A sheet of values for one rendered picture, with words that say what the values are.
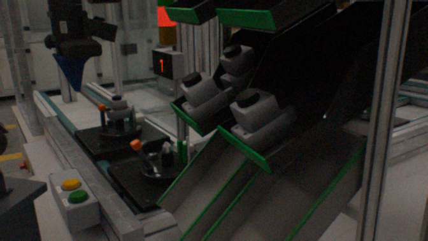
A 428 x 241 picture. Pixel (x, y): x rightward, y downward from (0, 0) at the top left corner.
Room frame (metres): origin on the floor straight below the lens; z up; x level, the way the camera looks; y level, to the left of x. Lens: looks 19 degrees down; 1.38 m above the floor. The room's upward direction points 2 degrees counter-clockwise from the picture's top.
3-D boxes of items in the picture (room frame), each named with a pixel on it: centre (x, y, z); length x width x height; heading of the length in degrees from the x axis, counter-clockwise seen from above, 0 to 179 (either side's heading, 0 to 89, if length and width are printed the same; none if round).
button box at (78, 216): (0.80, 0.33, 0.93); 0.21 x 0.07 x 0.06; 32
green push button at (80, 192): (0.74, 0.29, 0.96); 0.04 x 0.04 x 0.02
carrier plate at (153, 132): (1.13, 0.28, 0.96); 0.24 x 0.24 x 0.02; 32
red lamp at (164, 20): (1.06, 0.10, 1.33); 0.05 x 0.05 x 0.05
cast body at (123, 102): (1.13, 0.27, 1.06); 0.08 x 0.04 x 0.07; 122
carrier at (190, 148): (0.84, 0.10, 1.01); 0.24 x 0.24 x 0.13; 32
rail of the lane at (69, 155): (0.99, 0.38, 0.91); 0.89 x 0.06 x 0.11; 32
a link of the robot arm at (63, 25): (0.69, 0.25, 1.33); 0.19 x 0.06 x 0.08; 32
